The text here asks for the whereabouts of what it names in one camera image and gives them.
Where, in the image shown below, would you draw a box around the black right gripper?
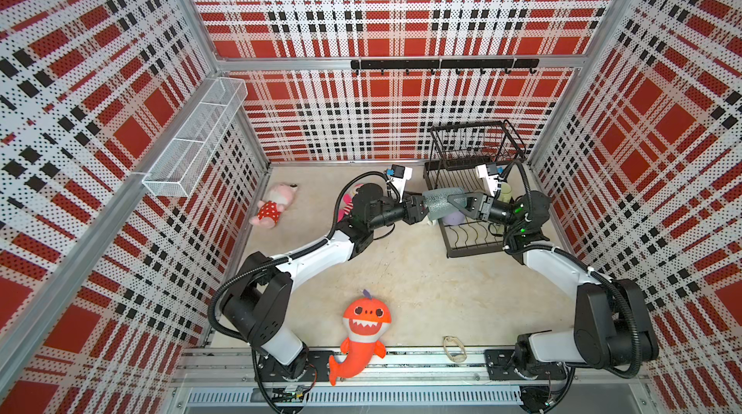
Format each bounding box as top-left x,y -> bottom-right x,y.
444,193 -> 522,230

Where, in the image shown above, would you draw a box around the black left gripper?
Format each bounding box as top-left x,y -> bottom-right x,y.
366,190 -> 437,230

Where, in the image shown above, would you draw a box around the purple plastic cup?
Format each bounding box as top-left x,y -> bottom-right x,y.
442,211 -> 467,227

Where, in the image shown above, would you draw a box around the teal translucent plastic cup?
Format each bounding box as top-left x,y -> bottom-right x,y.
422,187 -> 465,225

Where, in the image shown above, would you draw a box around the light green ceramic mug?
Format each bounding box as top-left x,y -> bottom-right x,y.
498,182 -> 513,203

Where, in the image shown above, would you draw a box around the black wire dish rack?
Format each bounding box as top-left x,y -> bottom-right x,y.
424,120 -> 527,259

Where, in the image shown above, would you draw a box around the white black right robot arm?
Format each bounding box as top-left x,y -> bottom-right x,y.
448,192 -> 660,379

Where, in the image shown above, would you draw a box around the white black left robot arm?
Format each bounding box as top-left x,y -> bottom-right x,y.
208,183 -> 428,371

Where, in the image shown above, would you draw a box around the pink plush yellow glasses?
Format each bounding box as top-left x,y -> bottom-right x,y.
337,183 -> 362,222

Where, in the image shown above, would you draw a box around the orange shark plush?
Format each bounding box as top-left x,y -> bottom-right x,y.
328,290 -> 392,386

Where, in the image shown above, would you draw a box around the pink pig plush red dress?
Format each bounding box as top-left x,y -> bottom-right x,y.
249,183 -> 299,228

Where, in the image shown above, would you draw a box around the rubber band loop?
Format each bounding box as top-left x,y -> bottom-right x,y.
442,336 -> 468,364

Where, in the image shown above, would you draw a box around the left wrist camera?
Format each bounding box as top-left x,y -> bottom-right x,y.
386,164 -> 413,201

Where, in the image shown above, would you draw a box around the black wall hook rail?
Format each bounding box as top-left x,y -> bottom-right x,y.
350,58 -> 540,73

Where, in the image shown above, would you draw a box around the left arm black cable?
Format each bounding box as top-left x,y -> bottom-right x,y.
207,169 -> 401,342

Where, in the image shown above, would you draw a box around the white wire wall basket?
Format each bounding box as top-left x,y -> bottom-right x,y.
143,78 -> 247,198

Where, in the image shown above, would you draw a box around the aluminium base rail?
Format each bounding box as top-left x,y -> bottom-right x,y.
164,346 -> 661,413

